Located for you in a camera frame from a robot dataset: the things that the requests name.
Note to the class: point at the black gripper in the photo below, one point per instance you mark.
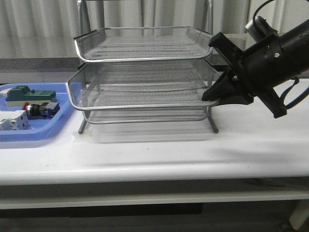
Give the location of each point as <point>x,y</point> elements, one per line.
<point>250,73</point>

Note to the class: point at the silver mesh tray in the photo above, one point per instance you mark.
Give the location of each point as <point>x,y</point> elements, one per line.
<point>141,84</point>
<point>143,43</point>
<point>136,115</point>

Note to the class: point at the red emergency push button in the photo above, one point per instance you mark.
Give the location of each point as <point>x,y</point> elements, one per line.
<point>45,110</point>

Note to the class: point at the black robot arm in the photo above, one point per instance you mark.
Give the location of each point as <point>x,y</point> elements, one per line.
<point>294,52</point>

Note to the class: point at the silver bottom mesh tray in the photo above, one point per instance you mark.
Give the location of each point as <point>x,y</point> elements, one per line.
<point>136,115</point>

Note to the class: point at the silver top mesh tray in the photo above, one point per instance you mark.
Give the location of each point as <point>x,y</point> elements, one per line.
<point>143,43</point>

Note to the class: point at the white table leg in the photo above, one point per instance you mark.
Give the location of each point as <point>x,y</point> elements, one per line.
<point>299,215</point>

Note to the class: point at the dark grey back counter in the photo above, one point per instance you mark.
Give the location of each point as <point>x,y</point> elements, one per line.
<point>37,53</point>

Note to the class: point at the blue plastic tray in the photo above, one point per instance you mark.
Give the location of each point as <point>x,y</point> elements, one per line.
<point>40,129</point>

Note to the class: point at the green terminal block module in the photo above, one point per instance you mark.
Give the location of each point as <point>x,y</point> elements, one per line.
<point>21,94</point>

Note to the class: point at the white circuit breaker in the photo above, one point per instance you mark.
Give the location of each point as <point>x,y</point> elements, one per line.
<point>13,120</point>

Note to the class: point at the silver metal rack frame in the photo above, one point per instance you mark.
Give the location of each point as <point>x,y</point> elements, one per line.
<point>84,25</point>

